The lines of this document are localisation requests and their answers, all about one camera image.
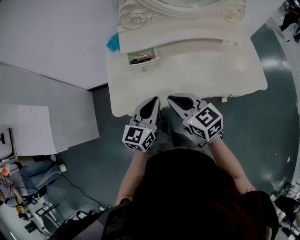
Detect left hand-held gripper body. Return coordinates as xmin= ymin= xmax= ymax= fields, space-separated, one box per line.
xmin=121 ymin=117 xmax=158 ymax=153

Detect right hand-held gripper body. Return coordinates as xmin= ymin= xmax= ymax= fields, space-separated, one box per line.
xmin=182 ymin=100 xmax=225 ymax=143

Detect white ornate dressing table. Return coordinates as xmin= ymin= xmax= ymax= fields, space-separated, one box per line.
xmin=105 ymin=0 xmax=268 ymax=117

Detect small white drawer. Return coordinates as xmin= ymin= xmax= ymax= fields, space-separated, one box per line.
xmin=127 ymin=46 xmax=162 ymax=71

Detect person's right forearm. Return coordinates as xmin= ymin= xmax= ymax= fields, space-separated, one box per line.
xmin=210 ymin=138 xmax=257 ymax=194

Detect person's left forearm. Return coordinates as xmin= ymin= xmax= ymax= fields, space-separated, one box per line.
xmin=115 ymin=150 xmax=147 ymax=206

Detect person's camouflage trousers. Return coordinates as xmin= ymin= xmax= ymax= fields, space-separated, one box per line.
xmin=146 ymin=112 xmax=216 ymax=165

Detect teal fluffy duster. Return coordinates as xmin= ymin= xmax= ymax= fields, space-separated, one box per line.
xmin=106 ymin=33 xmax=120 ymax=53

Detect person's black shirt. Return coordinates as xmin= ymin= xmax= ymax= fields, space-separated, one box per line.
xmin=53 ymin=149 xmax=279 ymax=240

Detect dark grey worn pack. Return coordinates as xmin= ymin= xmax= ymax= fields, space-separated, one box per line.
xmin=53 ymin=201 xmax=132 ymax=240

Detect white cabinet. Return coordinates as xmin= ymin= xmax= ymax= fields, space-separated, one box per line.
xmin=0 ymin=103 xmax=57 ymax=157

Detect grey wrist strap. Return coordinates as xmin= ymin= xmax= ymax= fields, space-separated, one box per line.
xmin=207 ymin=131 xmax=225 ymax=144

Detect black floor cable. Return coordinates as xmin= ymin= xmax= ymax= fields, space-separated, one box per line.
xmin=58 ymin=173 xmax=105 ymax=209

